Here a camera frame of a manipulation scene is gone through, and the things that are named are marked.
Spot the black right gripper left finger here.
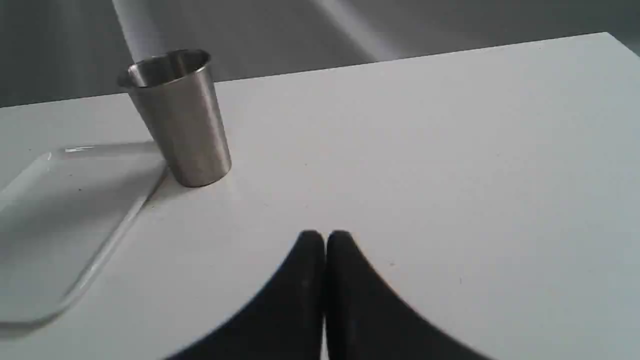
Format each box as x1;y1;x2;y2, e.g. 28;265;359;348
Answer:
171;230;326;360

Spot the stainless steel cup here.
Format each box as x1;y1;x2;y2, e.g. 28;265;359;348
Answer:
116;48;233;188

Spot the grey backdrop cloth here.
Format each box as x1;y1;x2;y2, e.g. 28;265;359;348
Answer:
0;0;640;107

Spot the white plastic tray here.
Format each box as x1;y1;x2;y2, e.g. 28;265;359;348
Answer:
0;142;166;327

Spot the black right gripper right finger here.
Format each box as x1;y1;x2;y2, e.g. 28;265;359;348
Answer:
326;230;483;360

